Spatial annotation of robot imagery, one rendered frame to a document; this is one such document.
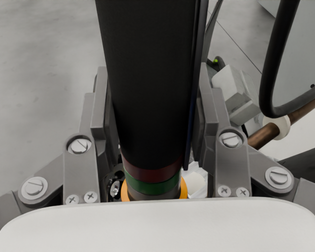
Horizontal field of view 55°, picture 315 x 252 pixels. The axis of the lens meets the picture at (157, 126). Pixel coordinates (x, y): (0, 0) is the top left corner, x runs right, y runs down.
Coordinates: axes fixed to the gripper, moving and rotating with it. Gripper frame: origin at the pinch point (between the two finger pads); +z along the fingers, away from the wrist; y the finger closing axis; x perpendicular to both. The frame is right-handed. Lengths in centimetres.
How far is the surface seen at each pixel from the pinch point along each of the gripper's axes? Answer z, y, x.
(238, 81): 35.8, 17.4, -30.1
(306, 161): 5.1, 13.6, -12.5
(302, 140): 21.1, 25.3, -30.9
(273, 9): 255, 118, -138
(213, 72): 45, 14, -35
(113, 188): 9.0, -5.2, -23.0
